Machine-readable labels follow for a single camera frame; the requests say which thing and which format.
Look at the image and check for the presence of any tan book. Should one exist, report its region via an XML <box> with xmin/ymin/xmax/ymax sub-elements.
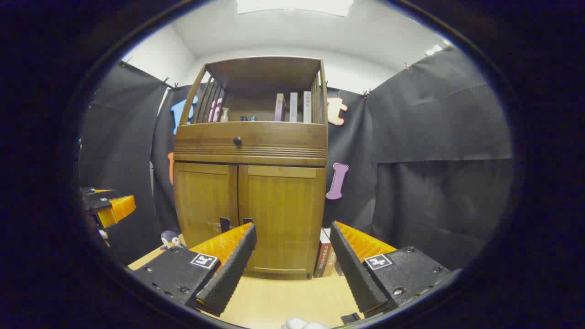
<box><xmin>323</xmin><ymin>249</ymin><xmax>339</xmax><ymax>277</ymax></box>

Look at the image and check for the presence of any wooden cabinet drawer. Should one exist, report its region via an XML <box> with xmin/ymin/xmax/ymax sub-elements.
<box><xmin>174</xmin><ymin>121</ymin><xmax>328</xmax><ymax>159</ymax></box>

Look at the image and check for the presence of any penguin plush toy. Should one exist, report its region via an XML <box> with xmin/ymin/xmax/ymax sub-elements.
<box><xmin>160</xmin><ymin>230</ymin><xmax>183</xmax><ymax>252</ymax></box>

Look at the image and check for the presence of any red-brown book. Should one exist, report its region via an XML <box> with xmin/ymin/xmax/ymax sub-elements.
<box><xmin>313</xmin><ymin>228</ymin><xmax>332</xmax><ymax>278</ymax></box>

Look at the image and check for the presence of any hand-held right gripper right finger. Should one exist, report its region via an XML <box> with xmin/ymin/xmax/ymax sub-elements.
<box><xmin>329</xmin><ymin>221</ymin><xmax>451</xmax><ymax>318</ymax></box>

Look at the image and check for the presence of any black backdrop cloth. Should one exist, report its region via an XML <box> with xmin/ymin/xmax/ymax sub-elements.
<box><xmin>78</xmin><ymin>46</ymin><xmax>515</xmax><ymax>272</ymax></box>

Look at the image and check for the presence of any white soft object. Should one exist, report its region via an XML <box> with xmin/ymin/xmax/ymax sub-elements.
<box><xmin>281</xmin><ymin>318</ymin><xmax>330</xmax><ymax>329</ymax></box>

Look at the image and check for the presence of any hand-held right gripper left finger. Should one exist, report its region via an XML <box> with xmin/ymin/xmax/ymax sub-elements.
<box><xmin>133</xmin><ymin>223</ymin><xmax>257</xmax><ymax>317</ymax></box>

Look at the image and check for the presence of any wooden cabinet door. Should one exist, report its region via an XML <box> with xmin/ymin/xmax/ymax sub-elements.
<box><xmin>238</xmin><ymin>164</ymin><xmax>327</xmax><ymax>275</ymax></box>
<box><xmin>173</xmin><ymin>162</ymin><xmax>239</xmax><ymax>249</ymax></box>

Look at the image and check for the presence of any wooden double-door shoe cabinet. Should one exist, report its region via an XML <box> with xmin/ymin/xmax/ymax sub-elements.
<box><xmin>173</xmin><ymin>56</ymin><xmax>329</xmax><ymax>279</ymax></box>

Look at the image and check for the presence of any ceiling light panel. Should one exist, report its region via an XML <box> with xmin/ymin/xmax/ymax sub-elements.
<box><xmin>236</xmin><ymin>0</ymin><xmax>355</xmax><ymax>17</ymax></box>

